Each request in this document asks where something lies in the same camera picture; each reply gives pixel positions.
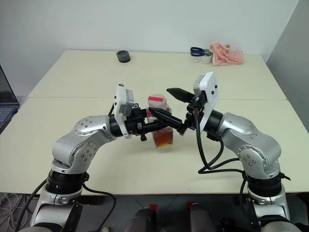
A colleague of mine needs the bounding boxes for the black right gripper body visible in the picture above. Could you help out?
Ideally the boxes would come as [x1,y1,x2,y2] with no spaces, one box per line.
[184,93,208,132]

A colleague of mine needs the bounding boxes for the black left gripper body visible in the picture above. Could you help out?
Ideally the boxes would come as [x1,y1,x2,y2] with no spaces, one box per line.
[124,102,149,142]

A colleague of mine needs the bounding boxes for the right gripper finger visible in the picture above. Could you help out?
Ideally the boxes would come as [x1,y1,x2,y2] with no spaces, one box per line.
[166,87,195,103]
[147,108,186,136]

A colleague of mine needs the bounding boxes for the tea bottle with white cap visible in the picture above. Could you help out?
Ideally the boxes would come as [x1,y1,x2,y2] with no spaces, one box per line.
[147,93,175,151]

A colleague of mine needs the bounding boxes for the pink crumpled cloth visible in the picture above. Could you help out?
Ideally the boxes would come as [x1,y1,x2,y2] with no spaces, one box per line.
[209,42,245,67]

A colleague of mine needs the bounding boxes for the dark rounded shape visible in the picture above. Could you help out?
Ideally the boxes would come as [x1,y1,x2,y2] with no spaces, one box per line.
[125,204,160,232]
[185,202,211,232]

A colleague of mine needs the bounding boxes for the grey laptop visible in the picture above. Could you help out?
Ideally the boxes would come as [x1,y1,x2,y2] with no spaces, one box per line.
[0,63,20,133]

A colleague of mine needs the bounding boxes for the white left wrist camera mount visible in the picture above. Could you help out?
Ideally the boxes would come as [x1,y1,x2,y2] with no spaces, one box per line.
[112,83,135,140]

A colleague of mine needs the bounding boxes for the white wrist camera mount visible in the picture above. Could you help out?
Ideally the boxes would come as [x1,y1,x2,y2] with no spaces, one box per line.
[192,71,220,133]
[112,83,135,140]

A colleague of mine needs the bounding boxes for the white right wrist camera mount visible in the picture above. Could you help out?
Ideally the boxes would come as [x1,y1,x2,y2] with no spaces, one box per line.
[192,71,220,133]

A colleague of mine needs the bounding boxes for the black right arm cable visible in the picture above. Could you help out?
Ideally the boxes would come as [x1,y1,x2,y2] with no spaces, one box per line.
[193,106,250,219]

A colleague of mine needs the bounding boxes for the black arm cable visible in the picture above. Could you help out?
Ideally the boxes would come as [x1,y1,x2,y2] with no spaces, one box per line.
[28,101,117,232]
[193,106,250,219]

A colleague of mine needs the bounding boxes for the blue handled scissors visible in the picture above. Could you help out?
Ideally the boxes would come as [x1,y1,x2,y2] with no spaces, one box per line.
[189,46,208,58]

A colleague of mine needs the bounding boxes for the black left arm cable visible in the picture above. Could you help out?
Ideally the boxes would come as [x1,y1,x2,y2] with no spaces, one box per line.
[28,101,117,232]

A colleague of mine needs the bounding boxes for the grey cable bundle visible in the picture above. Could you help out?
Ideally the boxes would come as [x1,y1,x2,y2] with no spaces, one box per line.
[0,191,37,232]

